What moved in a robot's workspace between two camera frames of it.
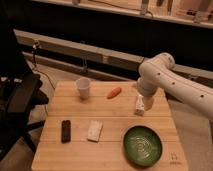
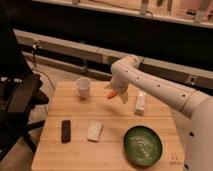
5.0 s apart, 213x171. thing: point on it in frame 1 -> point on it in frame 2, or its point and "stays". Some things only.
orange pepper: [114, 92] stays
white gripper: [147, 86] -> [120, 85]
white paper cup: [83, 85] stays
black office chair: [20, 95] stays
